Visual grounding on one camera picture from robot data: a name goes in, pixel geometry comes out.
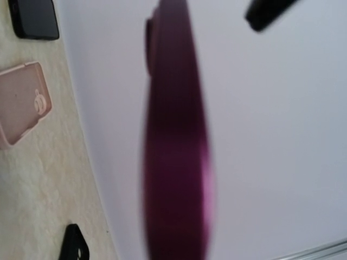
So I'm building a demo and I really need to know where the black phone case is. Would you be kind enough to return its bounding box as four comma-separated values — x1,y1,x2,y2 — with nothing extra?
8,0,60,41
59,224,90,260

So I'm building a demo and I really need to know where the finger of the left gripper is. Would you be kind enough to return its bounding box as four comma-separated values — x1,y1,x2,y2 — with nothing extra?
245,0,297,32

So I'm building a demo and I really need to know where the purple phone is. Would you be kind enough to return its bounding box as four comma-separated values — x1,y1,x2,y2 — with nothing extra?
143,1,215,259

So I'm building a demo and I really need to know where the pink phone case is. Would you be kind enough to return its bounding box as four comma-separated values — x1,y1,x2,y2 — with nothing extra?
1,62,52,150

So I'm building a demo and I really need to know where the left aluminium frame post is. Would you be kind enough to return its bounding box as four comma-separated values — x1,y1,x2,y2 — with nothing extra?
278,239,346,260

